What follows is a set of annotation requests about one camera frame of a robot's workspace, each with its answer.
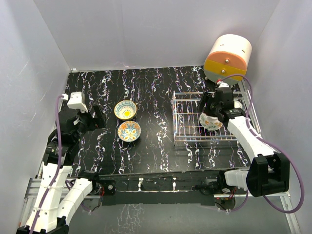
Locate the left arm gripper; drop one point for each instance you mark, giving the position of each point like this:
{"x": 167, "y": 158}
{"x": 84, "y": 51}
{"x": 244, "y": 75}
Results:
{"x": 100, "y": 120}

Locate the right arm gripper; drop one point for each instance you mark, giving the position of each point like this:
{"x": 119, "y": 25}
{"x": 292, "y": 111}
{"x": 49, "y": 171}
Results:
{"x": 204, "y": 100}

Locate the white floral leaf bowl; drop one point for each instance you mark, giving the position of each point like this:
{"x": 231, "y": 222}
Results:
{"x": 210, "y": 123}

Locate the yellow blue mandala bowl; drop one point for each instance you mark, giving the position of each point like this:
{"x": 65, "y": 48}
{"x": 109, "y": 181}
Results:
{"x": 125, "y": 110}

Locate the orange blue ornate bowl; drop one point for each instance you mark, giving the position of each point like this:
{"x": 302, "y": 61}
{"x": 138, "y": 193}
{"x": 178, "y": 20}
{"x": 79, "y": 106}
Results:
{"x": 129, "y": 131}

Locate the grey hexagon red-rim bowl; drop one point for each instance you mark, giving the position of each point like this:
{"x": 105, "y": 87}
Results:
{"x": 238, "y": 104}

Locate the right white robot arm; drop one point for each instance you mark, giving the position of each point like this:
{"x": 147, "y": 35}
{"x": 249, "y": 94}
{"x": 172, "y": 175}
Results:
{"x": 269, "y": 172}

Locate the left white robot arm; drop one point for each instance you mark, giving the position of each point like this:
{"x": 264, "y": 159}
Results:
{"x": 51, "y": 214}

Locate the round pastel drawer cabinet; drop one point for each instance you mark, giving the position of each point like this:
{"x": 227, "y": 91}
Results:
{"x": 229, "y": 55}

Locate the white wire dish rack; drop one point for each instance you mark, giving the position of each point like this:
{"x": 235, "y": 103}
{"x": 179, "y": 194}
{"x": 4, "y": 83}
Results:
{"x": 186, "y": 124}

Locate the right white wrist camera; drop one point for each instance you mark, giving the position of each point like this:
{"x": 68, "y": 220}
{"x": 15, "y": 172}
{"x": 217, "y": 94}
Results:
{"x": 222, "y": 84}

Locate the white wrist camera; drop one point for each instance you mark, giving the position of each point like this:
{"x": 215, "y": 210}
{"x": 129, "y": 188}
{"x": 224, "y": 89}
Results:
{"x": 222, "y": 84}
{"x": 77, "y": 101}

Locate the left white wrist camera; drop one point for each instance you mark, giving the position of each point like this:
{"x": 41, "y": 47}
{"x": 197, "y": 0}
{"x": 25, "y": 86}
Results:
{"x": 77, "y": 101}

